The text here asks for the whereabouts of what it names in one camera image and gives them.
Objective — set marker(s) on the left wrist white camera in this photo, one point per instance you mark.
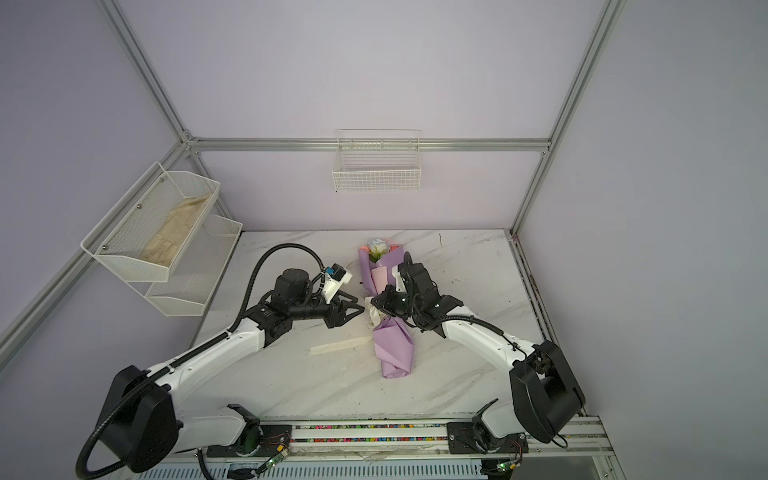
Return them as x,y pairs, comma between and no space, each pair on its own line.
335,277

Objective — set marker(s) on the white mesh shelf basket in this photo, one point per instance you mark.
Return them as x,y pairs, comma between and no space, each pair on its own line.
117,241
192,284

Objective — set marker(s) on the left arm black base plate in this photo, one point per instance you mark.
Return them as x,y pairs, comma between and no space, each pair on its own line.
260,441

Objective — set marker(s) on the aluminium front rail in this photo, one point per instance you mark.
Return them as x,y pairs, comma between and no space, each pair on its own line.
390,439

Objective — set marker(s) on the white wire wall basket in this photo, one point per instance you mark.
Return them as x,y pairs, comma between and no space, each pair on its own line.
377,161

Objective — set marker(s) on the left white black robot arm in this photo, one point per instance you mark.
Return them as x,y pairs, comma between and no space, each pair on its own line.
143,420

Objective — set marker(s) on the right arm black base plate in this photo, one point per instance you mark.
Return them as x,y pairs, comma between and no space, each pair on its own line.
475,438

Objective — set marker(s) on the white mesh upper shelf basket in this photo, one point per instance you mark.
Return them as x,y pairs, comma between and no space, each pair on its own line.
117,241

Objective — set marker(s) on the pink purple wrapping paper sheet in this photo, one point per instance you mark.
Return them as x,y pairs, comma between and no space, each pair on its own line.
393,344

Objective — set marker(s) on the white blue fake rose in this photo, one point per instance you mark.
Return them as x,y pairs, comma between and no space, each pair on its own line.
377,248

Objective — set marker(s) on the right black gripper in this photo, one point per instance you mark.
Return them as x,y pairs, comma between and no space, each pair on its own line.
385,303

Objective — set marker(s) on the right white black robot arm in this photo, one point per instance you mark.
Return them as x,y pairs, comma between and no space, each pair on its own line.
545,394

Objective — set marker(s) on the beige cloth in basket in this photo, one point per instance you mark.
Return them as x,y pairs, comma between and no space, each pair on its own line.
166,244

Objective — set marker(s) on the white mesh lower shelf basket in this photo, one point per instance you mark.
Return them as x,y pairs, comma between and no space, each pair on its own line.
192,284

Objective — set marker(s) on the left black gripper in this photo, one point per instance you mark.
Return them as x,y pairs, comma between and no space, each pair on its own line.
339,319

